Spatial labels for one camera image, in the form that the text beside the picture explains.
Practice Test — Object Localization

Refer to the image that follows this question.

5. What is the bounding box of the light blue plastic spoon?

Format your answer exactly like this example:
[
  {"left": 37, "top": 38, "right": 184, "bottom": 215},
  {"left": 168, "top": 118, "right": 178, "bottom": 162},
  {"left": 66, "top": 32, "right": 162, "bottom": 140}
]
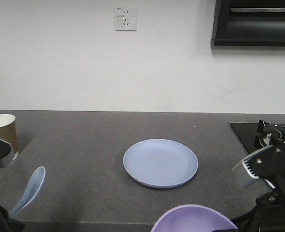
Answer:
[{"left": 9, "top": 166, "right": 46, "bottom": 218}]

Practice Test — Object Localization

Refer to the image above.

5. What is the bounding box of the black gas stove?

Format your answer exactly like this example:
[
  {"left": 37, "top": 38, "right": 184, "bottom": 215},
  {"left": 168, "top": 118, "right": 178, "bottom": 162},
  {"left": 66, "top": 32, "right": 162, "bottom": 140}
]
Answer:
[{"left": 230, "top": 120, "right": 285, "bottom": 154}]

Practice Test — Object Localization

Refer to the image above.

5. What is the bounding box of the white wall socket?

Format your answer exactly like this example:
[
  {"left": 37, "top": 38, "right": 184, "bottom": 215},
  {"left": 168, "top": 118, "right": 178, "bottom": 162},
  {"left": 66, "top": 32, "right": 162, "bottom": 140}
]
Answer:
[{"left": 114, "top": 6, "right": 137, "bottom": 31}]

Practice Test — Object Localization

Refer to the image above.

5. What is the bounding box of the light blue round plate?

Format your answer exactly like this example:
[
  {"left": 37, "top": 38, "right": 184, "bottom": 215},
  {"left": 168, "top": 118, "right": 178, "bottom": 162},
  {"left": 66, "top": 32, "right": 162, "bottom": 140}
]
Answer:
[{"left": 123, "top": 139, "right": 199, "bottom": 189}]

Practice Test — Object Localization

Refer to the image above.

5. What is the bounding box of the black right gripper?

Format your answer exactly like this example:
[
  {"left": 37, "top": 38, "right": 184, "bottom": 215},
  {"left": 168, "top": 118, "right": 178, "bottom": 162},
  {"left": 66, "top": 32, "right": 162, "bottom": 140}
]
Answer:
[{"left": 232, "top": 175, "right": 285, "bottom": 232}]

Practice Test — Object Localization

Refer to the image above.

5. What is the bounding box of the black range hood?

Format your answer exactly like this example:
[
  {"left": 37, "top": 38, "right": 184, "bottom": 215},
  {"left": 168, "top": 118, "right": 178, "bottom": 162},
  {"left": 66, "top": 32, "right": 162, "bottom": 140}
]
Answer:
[{"left": 210, "top": 0, "right": 285, "bottom": 47}]

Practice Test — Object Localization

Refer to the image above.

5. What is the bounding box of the purple plastic bowl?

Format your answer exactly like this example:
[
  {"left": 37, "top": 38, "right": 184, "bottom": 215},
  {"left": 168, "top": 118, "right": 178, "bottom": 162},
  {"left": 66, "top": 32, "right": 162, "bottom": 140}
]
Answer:
[{"left": 152, "top": 204, "right": 237, "bottom": 232}]

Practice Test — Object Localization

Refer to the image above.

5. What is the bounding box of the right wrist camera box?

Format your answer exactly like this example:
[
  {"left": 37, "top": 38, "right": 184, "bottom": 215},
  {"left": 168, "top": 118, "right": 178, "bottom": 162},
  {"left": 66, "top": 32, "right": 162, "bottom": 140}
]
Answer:
[{"left": 232, "top": 142, "right": 285, "bottom": 189}]

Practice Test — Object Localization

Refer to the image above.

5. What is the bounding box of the brown paper cup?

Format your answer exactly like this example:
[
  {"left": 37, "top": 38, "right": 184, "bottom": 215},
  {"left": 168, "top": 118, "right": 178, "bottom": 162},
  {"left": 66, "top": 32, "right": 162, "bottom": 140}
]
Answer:
[{"left": 0, "top": 114, "right": 19, "bottom": 160}]

